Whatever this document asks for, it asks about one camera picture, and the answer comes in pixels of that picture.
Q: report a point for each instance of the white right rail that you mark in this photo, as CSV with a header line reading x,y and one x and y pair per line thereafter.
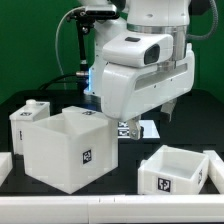
x,y
216,169

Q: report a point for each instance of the large white drawer housing box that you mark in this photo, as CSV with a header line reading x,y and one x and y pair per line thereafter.
x,y
71,149

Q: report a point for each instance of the white marker sheet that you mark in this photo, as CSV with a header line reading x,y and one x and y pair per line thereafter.
x,y
150,130

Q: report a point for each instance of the white drawer tray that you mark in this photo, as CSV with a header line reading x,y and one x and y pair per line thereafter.
x,y
172,171

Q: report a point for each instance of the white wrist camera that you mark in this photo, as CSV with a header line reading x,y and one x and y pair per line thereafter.
x,y
138,49

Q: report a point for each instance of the white left rail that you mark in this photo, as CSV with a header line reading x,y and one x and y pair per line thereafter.
x,y
5,165

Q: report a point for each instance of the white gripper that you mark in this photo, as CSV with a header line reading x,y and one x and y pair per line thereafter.
x,y
128,92

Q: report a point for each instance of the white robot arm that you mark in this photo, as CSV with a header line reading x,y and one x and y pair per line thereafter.
x,y
143,16

